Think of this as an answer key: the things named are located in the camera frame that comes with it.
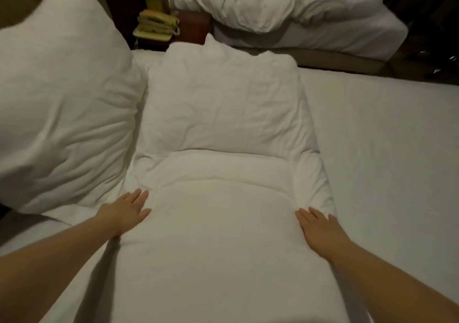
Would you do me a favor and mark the person's left forearm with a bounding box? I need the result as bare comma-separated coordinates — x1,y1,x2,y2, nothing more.
0,215,121,323

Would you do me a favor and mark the white bed sheet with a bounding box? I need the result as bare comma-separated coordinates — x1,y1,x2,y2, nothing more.
0,49,459,323

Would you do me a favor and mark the person's right forearm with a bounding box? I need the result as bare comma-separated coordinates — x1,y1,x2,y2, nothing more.
330,240,459,323

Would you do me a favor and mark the yellow telephone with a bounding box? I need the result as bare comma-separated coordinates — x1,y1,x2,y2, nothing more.
133,9,182,43

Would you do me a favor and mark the person's right hand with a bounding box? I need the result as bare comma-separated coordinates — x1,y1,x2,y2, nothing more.
295,206,353,261

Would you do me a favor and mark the reddish wooden nightstand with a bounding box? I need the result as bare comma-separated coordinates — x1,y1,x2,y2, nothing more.
132,10,213,49

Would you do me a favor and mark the white pillow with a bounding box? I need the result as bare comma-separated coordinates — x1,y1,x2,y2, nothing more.
0,0,149,216

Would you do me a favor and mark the person's left hand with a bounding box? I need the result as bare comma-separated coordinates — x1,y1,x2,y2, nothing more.
97,188,153,238

